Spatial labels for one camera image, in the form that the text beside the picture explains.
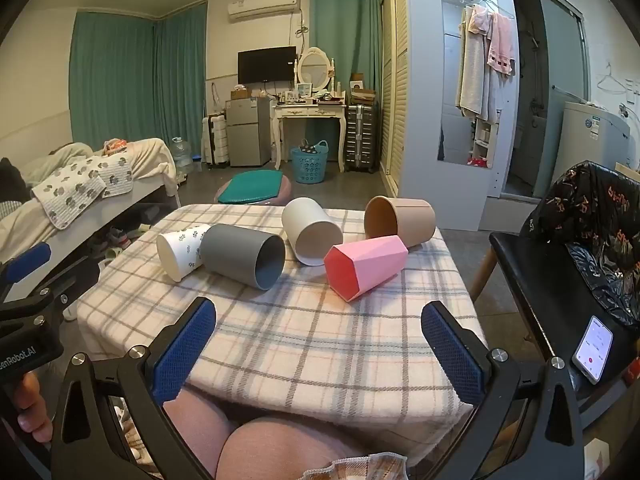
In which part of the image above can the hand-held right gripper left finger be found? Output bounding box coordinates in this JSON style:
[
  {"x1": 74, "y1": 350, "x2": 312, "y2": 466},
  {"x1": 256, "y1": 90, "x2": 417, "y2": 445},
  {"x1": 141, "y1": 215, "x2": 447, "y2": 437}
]
[{"x1": 50, "y1": 296, "x2": 218, "y2": 480}]

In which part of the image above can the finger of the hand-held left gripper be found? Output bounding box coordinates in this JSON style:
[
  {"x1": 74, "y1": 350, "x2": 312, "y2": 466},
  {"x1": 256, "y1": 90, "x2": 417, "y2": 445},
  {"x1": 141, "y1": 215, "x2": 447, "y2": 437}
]
[
  {"x1": 0, "y1": 241, "x2": 53, "y2": 306},
  {"x1": 36, "y1": 255, "x2": 102, "y2": 313}
]

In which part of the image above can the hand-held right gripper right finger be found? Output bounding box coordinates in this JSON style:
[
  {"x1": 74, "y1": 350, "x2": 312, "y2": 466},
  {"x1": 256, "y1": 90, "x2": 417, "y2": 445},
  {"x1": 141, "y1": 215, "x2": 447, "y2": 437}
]
[{"x1": 410, "y1": 301, "x2": 586, "y2": 480}]

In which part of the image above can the white leaf-print cup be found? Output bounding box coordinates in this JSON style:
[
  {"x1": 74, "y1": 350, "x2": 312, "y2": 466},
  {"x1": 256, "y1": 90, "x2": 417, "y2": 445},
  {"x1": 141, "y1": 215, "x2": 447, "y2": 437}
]
[{"x1": 156, "y1": 223, "x2": 213, "y2": 283}]

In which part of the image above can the grey cup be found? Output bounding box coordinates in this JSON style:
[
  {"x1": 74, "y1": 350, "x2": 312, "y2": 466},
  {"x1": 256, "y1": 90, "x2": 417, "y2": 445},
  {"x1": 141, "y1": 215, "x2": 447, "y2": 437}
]
[{"x1": 199, "y1": 223, "x2": 287, "y2": 292}]

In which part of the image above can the pink faceted cup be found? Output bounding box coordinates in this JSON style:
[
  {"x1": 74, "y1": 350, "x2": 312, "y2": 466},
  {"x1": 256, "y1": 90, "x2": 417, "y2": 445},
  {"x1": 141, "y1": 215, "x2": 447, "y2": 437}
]
[{"x1": 323, "y1": 234, "x2": 409, "y2": 304}]

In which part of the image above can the brown cup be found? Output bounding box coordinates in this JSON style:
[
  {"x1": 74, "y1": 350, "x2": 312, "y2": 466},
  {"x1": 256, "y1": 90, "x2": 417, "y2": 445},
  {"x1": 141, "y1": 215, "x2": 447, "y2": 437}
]
[{"x1": 363, "y1": 195, "x2": 437, "y2": 250}]

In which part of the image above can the cream white cup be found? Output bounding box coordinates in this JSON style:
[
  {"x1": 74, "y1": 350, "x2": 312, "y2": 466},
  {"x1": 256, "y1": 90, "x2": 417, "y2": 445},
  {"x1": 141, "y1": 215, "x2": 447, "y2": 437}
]
[{"x1": 281, "y1": 197, "x2": 345, "y2": 267}]

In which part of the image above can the person's left hand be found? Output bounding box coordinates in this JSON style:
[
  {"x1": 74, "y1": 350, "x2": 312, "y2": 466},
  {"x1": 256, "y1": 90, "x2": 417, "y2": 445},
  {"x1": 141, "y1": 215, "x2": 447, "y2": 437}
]
[{"x1": 10, "y1": 373, "x2": 54, "y2": 444}]

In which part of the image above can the person's left leg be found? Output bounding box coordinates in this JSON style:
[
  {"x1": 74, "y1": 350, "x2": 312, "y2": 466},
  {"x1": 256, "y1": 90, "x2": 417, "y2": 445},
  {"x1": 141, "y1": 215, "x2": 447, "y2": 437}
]
[{"x1": 162, "y1": 387, "x2": 242, "y2": 480}]

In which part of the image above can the person's leg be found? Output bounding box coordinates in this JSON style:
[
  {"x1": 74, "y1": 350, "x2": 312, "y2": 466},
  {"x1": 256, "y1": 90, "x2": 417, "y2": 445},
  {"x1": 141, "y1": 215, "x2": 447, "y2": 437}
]
[
  {"x1": 162, "y1": 387, "x2": 242, "y2": 480},
  {"x1": 215, "y1": 415, "x2": 416, "y2": 480}
]

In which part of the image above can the dark cloth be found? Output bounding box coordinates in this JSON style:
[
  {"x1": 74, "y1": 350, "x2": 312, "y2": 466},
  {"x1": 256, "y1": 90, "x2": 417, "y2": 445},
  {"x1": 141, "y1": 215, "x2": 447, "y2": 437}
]
[{"x1": 0, "y1": 157, "x2": 32, "y2": 207}]

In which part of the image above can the leaf-print blanket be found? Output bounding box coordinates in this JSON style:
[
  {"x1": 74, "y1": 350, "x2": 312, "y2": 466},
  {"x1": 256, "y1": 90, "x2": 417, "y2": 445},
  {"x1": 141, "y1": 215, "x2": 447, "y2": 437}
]
[{"x1": 31, "y1": 152, "x2": 134, "y2": 231}]

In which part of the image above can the black chair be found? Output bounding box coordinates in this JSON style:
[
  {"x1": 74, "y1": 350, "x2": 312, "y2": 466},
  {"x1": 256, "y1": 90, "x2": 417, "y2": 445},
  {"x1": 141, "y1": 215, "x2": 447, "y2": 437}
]
[{"x1": 472, "y1": 232, "x2": 640, "y2": 431}]

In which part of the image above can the plaid tablecloth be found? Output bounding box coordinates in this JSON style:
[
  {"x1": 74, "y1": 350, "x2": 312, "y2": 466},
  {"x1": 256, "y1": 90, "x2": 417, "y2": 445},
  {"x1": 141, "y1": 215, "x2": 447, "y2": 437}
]
[{"x1": 75, "y1": 203, "x2": 488, "y2": 461}]

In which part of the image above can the bed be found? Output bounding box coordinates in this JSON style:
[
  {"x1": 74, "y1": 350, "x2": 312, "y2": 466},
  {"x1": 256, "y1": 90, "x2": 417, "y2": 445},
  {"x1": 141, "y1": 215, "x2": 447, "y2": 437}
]
[{"x1": 0, "y1": 137, "x2": 182, "y2": 306}]

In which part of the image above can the smartphone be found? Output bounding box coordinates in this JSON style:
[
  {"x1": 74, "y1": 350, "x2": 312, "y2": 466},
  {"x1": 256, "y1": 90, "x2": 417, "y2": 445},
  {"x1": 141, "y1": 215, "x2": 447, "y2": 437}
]
[{"x1": 571, "y1": 315, "x2": 614, "y2": 385}]

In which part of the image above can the person's right leg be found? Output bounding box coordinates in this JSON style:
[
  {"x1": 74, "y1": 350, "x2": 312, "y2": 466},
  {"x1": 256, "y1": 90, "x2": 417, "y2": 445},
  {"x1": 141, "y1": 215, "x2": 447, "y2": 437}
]
[{"x1": 215, "y1": 415, "x2": 416, "y2": 480}]

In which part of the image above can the person's plaid garment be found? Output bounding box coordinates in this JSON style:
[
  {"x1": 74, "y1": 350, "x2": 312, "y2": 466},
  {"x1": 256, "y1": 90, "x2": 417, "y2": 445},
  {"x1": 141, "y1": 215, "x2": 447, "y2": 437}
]
[{"x1": 300, "y1": 452, "x2": 412, "y2": 480}]

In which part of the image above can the water jug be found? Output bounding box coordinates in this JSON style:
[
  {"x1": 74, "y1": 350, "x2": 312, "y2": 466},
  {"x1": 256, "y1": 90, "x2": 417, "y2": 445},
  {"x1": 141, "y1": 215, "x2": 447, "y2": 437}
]
[{"x1": 170, "y1": 136, "x2": 194, "y2": 177}]

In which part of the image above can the green mat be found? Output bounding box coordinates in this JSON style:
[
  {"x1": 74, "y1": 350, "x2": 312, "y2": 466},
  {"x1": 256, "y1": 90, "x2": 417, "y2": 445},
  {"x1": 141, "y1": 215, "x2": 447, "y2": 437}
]
[{"x1": 216, "y1": 170, "x2": 284, "y2": 206}]

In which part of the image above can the pink stool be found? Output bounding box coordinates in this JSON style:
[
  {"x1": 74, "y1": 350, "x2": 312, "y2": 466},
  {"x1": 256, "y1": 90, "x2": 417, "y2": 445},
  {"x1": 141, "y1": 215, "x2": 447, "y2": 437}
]
[{"x1": 262, "y1": 175, "x2": 294, "y2": 207}]

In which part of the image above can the cream suitcase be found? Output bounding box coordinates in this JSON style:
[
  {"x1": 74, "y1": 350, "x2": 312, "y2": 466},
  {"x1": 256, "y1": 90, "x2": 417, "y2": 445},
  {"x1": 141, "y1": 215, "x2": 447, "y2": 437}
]
[{"x1": 201, "y1": 113, "x2": 230, "y2": 169}]

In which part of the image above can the black printed bag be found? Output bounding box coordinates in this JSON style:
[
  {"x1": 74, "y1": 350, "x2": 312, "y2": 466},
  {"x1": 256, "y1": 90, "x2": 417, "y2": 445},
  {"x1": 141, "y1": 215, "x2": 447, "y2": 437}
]
[{"x1": 520, "y1": 160, "x2": 640, "y2": 331}]

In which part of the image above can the wide teal curtain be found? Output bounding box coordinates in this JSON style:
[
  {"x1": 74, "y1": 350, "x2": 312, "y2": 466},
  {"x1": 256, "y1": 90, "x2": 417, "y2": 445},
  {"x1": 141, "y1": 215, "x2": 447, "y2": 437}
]
[{"x1": 68, "y1": 2, "x2": 209, "y2": 149}]

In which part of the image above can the silver fridge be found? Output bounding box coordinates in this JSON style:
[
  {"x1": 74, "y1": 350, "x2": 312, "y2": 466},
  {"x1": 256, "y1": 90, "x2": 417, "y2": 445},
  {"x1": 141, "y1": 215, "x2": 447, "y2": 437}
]
[{"x1": 226, "y1": 97, "x2": 274, "y2": 168}]

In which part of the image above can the blue laundry basket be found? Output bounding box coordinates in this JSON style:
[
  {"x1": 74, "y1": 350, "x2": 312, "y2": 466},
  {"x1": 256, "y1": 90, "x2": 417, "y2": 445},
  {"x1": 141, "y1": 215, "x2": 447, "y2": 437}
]
[{"x1": 291, "y1": 140, "x2": 329, "y2": 184}]

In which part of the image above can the silver suitcase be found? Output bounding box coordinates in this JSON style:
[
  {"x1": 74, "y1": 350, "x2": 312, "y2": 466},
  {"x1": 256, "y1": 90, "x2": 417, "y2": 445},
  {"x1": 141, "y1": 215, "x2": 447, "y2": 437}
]
[{"x1": 345, "y1": 103, "x2": 380, "y2": 174}]

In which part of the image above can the white washing machine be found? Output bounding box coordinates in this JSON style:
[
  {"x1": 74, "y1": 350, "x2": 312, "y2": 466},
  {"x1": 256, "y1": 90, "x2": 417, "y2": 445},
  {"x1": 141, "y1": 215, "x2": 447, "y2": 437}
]
[{"x1": 562, "y1": 101, "x2": 633, "y2": 183}]

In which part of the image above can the white dressing table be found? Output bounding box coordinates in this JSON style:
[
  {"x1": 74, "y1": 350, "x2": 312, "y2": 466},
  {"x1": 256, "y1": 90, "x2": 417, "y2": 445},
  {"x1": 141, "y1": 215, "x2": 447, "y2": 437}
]
[{"x1": 272, "y1": 101, "x2": 348, "y2": 174}]

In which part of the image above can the louvred wardrobe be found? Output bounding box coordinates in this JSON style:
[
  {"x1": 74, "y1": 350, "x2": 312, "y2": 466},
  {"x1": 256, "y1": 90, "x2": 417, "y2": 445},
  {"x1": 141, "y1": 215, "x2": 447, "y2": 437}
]
[{"x1": 380, "y1": 0, "x2": 412, "y2": 197}]

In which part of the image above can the black television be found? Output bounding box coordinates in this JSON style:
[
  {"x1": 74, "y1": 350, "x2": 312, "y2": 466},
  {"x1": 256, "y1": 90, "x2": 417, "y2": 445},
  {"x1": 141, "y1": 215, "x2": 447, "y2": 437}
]
[{"x1": 237, "y1": 46, "x2": 297, "y2": 84}]

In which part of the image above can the grey hanging towel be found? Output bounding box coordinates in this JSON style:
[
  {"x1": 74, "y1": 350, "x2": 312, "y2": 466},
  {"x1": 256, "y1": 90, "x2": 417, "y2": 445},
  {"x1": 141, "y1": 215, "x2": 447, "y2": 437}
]
[{"x1": 456, "y1": 4, "x2": 502, "y2": 121}]

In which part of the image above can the pink hanging towel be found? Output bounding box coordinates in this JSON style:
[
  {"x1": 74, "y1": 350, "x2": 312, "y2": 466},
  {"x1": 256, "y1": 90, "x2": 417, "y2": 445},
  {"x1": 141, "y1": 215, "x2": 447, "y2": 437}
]
[{"x1": 467, "y1": 3, "x2": 516, "y2": 77}]

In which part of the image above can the oval vanity mirror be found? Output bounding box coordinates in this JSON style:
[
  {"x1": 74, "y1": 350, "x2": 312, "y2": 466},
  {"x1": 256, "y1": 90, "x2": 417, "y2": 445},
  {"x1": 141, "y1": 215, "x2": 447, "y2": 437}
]
[{"x1": 295, "y1": 47, "x2": 335, "y2": 93}]

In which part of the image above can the white air conditioner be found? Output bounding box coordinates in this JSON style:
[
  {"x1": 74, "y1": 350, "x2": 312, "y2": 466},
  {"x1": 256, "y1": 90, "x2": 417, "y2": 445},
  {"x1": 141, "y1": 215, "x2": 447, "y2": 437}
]
[{"x1": 227, "y1": 0, "x2": 302, "y2": 24}]

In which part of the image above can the narrow teal curtain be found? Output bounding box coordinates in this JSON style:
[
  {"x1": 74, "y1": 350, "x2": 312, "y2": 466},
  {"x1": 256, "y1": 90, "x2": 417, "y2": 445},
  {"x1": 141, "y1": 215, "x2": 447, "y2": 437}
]
[{"x1": 309, "y1": 0, "x2": 385, "y2": 107}]

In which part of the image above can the wall mirror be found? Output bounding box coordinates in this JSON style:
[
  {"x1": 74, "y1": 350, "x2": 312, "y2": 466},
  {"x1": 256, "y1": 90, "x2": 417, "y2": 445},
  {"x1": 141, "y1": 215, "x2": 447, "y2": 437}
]
[{"x1": 437, "y1": 0, "x2": 516, "y2": 170}]

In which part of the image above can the wire clothes hanger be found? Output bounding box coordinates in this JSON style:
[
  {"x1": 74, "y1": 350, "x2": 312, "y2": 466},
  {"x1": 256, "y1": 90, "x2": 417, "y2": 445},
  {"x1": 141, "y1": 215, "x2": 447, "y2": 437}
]
[{"x1": 595, "y1": 62, "x2": 627, "y2": 94}]

